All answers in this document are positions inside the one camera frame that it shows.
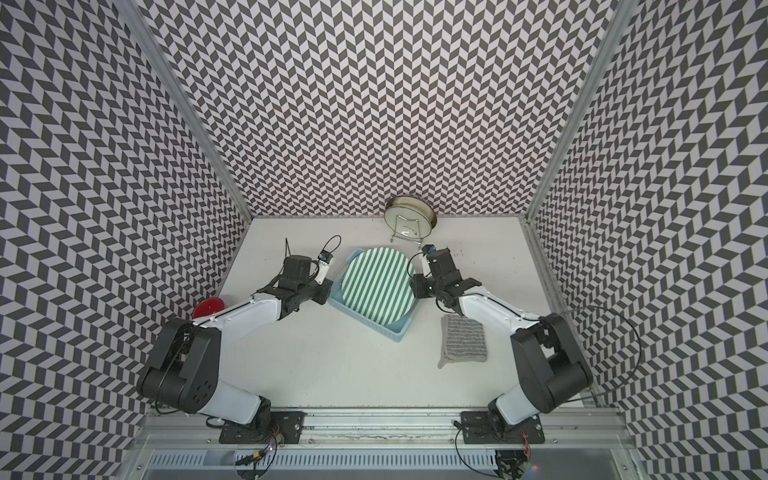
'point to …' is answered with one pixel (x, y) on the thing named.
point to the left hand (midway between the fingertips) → (325, 283)
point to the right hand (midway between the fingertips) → (416, 286)
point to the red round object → (207, 306)
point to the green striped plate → (377, 287)
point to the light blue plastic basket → (398, 331)
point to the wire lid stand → (407, 229)
